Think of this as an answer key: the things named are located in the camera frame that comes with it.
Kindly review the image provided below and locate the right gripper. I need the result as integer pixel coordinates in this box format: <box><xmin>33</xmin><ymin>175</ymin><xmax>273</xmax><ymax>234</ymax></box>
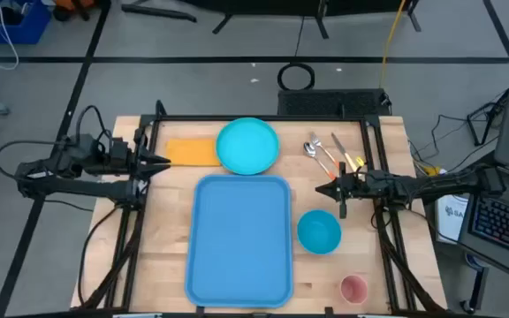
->
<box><xmin>315</xmin><ymin>162</ymin><xmax>382</xmax><ymax>220</ymax></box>

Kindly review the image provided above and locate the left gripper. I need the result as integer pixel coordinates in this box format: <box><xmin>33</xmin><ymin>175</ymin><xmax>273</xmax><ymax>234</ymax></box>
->
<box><xmin>103</xmin><ymin>127</ymin><xmax>172</xmax><ymax>183</ymax></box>

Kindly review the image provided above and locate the orange napkin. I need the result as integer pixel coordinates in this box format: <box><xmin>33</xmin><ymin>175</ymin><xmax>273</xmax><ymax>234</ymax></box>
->
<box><xmin>164</xmin><ymin>138</ymin><xmax>223</xmax><ymax>168</ymax></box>

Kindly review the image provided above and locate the blue-teal bowl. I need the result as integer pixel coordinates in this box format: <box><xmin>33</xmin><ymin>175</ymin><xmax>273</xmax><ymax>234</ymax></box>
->
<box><xmin>296</xmin><ymin>208</ymin><xmax>343</xmax><ymax>256</ymax></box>

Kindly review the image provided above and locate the knife with pale yellow handle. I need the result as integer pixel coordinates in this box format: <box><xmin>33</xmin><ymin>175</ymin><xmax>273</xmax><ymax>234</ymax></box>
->
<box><xmin>330</xmin><ymin>132</ymin><xmax>358</xmax><ymax>173</ymax></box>

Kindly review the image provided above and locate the fork with orange handle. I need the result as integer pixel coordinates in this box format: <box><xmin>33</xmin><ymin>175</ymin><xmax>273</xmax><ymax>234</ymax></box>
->
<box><xmin>309</xmin><ymin>131</ymin><xmax>342</xmax><ymax>171</ymax></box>

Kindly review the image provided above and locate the teal plate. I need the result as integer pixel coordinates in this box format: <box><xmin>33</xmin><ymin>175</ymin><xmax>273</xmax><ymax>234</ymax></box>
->
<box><xmin>215</xmin><ymin>117</ymin><xmax>281</xmax><ymax>177</ymax></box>

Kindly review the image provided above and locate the pink cup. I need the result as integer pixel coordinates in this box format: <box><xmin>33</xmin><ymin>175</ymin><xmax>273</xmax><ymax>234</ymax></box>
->
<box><xmin>339</xmin><ymin>274</ymin><xmax>369</xmax><ymax>306</ymax></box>

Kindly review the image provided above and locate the blue plastic tray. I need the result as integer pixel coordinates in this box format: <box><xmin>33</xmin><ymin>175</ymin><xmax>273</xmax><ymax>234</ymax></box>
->
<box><xmin>184</xmin><ymin>174</ymin><xmax>294</xmax><ymax>309</ymax></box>

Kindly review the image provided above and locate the black perforated computer case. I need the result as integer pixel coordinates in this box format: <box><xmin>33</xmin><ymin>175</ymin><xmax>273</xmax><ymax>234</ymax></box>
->
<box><xmin>277</xmin><ymin>87</ymin><xmax>392</xmax><ymax>118</ymax></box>

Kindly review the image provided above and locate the yellow connector bundle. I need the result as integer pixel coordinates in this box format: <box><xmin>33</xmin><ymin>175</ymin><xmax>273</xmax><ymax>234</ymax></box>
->
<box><xmin>415</xmin><ymin>161</ymin><xmax>448</xmax><ymax>182</ymax></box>

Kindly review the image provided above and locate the white printed box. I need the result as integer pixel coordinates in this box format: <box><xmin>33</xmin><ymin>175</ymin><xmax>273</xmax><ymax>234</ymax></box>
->
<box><xmin>435</xmin><ymin>193</ymin><xmax>471</xmax><ymax>245</ymax></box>

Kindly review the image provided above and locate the black floor bar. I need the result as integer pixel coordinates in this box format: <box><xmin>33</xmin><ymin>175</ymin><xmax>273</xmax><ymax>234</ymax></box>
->
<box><xmin>120</xmin><ymin>3</ymin><xmax>198</xmax><ymax>23</ymax></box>

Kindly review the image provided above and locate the orange and black bag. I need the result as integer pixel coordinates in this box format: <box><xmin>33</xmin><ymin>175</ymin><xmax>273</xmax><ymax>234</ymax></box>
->
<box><xmin>52</xmin><ymin>0</ymin><xmax>105</xmax><ymax>22</ymax></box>

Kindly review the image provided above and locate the blue plastic bin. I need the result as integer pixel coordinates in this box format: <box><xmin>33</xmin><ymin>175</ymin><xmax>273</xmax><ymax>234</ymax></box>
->
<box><xmin>0</xmin><ymin>0</ymin><xmax>53</xmax><ymax>45</ymax></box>

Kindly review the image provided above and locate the black divider screen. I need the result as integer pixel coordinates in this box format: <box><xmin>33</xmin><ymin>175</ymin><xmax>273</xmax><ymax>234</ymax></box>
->
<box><xmin>179</xmin><ymin>0</ymin><xmax>423</xmax><ymax>41</ymax></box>

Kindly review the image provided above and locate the black metal frame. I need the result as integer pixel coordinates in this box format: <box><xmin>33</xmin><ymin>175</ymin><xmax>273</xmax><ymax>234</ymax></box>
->
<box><xmin>71</xmin><ymin>99</ymin><xmax>450</xmax><ymax>318</ymax></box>

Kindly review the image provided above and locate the coiled black cable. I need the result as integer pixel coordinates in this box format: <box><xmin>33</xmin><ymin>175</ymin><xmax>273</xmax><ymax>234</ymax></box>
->
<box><xmin>276</xmin><ymin>62</ymin><xmax>316</xmax><ymax>92</ymax></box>

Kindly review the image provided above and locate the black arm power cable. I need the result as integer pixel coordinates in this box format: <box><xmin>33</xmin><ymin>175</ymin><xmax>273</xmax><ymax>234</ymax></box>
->
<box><xmin>76</xmin><ymin>205</ymin><xmax>122</xmax><ymax>306</ymax></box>

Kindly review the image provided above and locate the yellow hanging cable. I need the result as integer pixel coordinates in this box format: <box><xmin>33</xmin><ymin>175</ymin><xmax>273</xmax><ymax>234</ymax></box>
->
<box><xmin>377</xmin><ymin>0</ymin><xmax>408</xmax><ymax>89</ymax></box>

